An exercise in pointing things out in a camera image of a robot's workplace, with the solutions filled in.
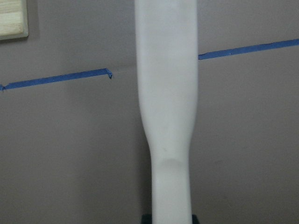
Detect beige brush black bristles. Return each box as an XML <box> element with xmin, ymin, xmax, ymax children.
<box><xmin>135</xmin><ymin>0</ymin><xmax>198</xmax><ymax>224</ymax></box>

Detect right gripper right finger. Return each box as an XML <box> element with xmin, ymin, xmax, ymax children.
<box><xmin>192</xmin><ymin>214</ymin><xmax>199</xmax><ymax>224</ymax></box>

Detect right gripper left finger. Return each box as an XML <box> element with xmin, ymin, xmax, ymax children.
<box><xmin>141</xmin><ymin>214</ymin><xmax>152</xmax><ymax>224</ymax></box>

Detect wooden cutting board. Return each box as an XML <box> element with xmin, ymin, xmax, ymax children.
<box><xmin>0</xmin><ymin>0</ymin><xmax>28</xmax><ymax>41</ymax></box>

